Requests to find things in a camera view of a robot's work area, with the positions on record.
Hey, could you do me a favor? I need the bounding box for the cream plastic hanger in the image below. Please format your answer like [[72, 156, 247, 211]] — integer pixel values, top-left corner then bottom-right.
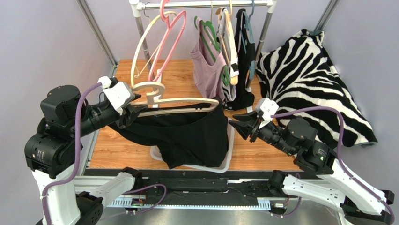
[[129, 0, 162, 87]]

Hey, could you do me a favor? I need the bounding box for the black tank top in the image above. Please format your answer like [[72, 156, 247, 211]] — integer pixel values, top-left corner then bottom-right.
[[109, 104, 229, 169]]

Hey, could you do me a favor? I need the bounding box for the dark top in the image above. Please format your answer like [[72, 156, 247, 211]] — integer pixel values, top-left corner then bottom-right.
[[190, 17, 228, 99]]

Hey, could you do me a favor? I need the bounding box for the pink plastic hanger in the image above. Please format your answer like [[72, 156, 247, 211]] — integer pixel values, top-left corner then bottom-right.
[[148, 0, 188, 83]]

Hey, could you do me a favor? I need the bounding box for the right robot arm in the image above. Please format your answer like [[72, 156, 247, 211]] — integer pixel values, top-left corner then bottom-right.
[[230, 111, 395, 225]]

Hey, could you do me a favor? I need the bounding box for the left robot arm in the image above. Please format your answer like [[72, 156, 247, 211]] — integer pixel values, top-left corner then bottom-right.
[[24, 85, 144, 225]]

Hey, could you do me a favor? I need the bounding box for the tan hanger under striped top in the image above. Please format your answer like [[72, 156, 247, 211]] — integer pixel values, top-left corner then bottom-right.
[[215, 0, 239, 85]]

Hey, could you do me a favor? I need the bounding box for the zebra striped tank top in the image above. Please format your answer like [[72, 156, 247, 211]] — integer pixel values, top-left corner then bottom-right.
[[215, 7, 239, 102]]

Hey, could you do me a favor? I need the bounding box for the teal plastic hanger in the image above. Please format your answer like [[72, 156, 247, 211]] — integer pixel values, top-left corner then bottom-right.
[[243, 0, 255, 89]]

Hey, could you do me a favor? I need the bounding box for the white plastic basket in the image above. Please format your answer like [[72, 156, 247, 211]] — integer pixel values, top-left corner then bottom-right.
[[149, 117, 236, 174]]

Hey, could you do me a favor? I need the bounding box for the zebra print blanket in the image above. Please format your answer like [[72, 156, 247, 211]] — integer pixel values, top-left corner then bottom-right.
[[256, 29, 378, 148]]

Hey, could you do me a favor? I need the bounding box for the white clothes rack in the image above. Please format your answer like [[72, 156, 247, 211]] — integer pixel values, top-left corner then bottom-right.
[[129, 0, 277, 113]]

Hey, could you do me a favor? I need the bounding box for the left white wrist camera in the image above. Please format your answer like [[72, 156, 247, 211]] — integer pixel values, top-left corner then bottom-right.
[[98, 76, 135, 115]]

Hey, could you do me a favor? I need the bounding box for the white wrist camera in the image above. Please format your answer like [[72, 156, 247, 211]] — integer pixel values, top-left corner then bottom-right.
[[98, 76, 135, 115], [255, 97, 279, 129]]

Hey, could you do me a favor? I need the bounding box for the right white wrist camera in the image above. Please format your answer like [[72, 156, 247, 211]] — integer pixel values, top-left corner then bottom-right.
[[255, 97, 279, 129]]

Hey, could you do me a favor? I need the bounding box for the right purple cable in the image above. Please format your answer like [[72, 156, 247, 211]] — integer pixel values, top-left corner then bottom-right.
[[270, 106, 395, 225]]

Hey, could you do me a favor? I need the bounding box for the purple cable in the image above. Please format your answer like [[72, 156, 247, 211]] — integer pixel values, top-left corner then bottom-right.
[[40, 82, 103, 225], [270, 106, 395, 225]]

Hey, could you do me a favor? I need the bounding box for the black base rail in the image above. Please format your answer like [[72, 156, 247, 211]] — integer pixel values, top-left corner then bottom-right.
[[74, 168, 343, 210]]

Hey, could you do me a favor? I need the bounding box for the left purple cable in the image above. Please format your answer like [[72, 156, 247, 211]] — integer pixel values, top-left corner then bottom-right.
[[40, 82, 103, 225]]

